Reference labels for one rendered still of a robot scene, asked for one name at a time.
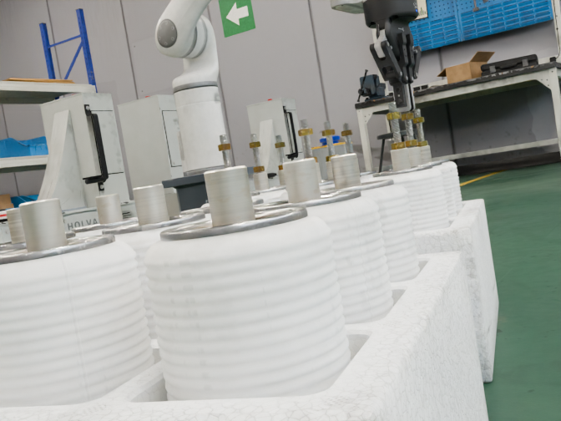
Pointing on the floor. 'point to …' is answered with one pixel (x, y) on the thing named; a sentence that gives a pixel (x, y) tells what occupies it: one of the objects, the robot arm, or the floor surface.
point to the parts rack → (45, 93)
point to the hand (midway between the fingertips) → (403, 98)
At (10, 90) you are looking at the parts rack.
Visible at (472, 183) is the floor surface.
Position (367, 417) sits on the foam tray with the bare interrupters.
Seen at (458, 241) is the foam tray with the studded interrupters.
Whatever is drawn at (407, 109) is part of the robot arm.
